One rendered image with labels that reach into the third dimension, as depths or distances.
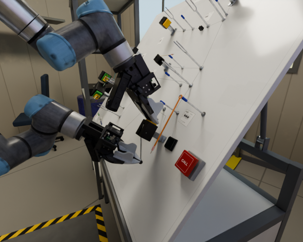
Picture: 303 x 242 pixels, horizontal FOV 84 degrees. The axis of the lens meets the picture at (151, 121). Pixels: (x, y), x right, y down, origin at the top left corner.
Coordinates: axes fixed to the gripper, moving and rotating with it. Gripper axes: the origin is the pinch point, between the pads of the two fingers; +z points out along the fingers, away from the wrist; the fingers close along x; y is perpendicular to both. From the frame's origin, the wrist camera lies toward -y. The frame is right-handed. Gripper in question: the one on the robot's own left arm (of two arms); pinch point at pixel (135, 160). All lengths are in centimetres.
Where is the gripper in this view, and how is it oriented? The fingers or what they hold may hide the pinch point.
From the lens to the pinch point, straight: 58.5
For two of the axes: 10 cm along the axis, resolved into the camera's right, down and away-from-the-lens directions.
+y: 4.8, -5.8, -6.6
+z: 8.5, 4.9, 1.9
